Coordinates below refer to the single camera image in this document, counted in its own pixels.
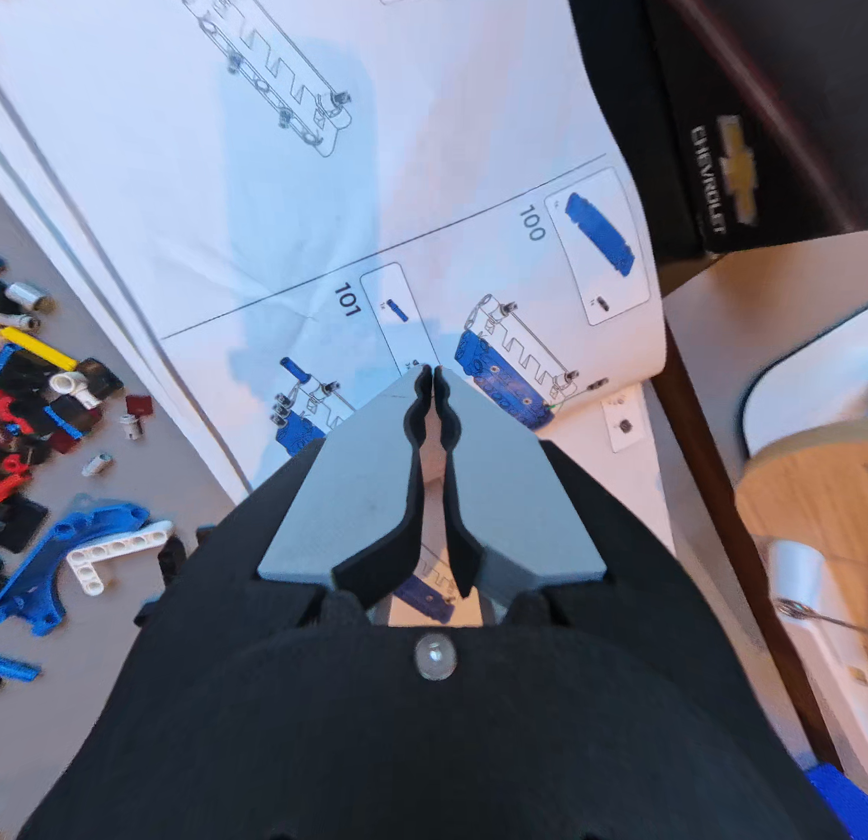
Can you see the blue curved toy panel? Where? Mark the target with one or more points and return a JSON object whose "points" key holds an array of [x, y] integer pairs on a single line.
{"points": [[41, 582]]}

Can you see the blue plastic bin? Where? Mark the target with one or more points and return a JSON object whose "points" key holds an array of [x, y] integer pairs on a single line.
{"points": [[841, 806]]}

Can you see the pile of mixed toy bricks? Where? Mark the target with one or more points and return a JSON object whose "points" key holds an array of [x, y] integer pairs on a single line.
{"points": [[102, 376]]}

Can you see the black toy car box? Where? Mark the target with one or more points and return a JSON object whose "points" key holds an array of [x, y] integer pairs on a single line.
{"points": [[678, 74]]}

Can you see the thick building instruction booklet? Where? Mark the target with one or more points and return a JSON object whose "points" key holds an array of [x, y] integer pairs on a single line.
{"points": [[271, 176]]}

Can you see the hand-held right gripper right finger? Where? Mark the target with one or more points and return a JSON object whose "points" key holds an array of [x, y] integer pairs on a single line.
{"points": [[515, 501]]}

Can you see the white angled toy beam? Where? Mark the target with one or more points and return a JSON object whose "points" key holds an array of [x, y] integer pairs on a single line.
{"points": [[122, 547]]}

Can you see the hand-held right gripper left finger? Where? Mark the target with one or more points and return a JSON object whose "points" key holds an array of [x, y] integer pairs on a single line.
{"points": [[352, 501]]}

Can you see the grey desk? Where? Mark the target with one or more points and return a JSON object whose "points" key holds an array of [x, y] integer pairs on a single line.
{"points": [[180, 477]]}

